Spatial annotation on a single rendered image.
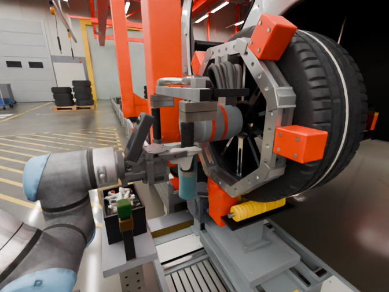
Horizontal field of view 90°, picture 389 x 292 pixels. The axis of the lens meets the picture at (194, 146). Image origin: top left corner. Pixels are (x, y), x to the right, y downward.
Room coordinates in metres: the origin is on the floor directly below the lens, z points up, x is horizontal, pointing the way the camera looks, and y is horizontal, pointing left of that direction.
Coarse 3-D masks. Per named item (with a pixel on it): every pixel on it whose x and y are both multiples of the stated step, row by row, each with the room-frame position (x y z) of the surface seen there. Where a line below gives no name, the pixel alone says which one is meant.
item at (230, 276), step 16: (208, 240) 0.87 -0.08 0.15; (224, 256) 0.77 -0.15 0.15; (224, 272) 0.69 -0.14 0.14; (288, 272) 0.66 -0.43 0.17; (304, 272) 0.68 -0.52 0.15; (240, 288) 0.61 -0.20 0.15; (256, 288) 0.59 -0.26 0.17; (272, 288) 0.61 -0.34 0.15; (288, 288) 0.61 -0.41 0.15; (304, 288) 0.59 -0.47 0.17; (320, 288) 0.62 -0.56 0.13
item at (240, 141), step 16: (240, 64) 0.88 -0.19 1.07; (256, 96) 0.71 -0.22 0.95; (256, 112) 0.72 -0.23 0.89; (256, 128) 0.70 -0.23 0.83; (224, 144) 0.95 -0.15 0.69; (240, 144) 0.78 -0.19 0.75; (224, 160) 0.87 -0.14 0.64; (240, 160) 0.78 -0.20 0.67; (256, 160) 0.68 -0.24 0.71; (240, 176) 0.74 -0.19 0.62
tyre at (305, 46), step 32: (288, 64) 0.58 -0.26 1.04; (320, 64) 0.56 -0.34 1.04; (352, 64) 0.61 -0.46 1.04; (320, 96) 0.49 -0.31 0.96; (352, 96) 0.55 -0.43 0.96; (320, 128) 0.48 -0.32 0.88; (352, 128) 0.53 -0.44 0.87; (288, 160) 0.54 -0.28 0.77; (320, 160) 0.49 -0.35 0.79; (256, 192) 0.64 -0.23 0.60; (288, 192) 0.53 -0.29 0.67
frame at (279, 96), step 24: (216, 48) 0.77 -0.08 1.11; (240, 48) 0.64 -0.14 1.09; (264, 72) 0.55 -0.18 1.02; (264, 96) 0.54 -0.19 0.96; (288, 96) 0.50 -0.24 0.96; (288, 120) 0.51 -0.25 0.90; (264, 144) 0.52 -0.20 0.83; (216, 168) 0.82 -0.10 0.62; (264, 168) 0.51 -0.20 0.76; (240, 192) 0.59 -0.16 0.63
